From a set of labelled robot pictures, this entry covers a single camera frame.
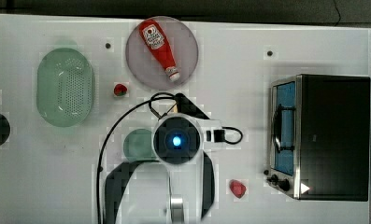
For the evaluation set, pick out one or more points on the silver toaster oven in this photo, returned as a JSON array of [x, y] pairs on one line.
[[319, 137]]

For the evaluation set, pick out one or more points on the green metal cup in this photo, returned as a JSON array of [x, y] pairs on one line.
[[137, 146]]

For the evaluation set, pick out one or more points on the red ketchup bottle toy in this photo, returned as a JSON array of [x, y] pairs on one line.
[[157, 42]]

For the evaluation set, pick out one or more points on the green perforated colander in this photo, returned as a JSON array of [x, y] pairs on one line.
[[64, 86]]

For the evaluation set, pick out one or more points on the grey round plate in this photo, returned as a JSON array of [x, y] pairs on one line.
[[146, 68]]

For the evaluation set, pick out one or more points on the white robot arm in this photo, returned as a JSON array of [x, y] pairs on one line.
[[171, 181]]

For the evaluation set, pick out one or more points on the red pepper toy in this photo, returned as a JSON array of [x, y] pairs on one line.
[[237, 188]]

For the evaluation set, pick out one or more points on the red strawberry toy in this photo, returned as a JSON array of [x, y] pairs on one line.
[[120, 90]]

